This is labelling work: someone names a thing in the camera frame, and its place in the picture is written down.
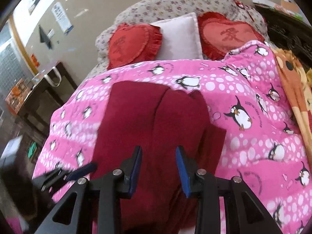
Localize dark wooden side table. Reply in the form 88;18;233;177
17;60;78;137

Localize pink penguin blanket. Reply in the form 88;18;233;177
32;40;311;233

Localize bag with white handles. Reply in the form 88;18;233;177
31;66;62;88

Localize white wall notice poster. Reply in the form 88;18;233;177
51;2;74;35

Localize metal lattice door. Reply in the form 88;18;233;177
0;23;32;99

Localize white square pillow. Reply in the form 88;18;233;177
152;12;203;60

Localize green cloth on stool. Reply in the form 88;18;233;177
27;142;37;159

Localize red heart pillow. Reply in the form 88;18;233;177
197;12;264;60
107;23;162;70

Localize orange printed box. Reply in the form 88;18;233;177
5;78;31;115

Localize floral bed headboard cover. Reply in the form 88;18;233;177
86;0;269;79

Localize right red heart pillow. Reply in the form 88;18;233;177
197;12;264;60

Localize left red heart pillow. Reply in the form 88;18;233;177
107;23;162;70

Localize dark red sweater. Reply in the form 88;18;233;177
92;81;226;233

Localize dark cloth on wall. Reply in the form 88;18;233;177
39;25;52;50

